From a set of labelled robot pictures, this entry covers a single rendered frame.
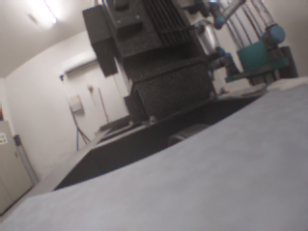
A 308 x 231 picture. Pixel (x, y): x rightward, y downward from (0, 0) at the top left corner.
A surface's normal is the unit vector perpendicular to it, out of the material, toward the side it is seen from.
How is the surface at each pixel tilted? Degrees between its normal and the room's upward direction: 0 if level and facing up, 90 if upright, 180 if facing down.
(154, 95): 90
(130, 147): 90
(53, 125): 90
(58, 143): 90
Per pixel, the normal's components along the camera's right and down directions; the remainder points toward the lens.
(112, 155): 0.19, 0.01
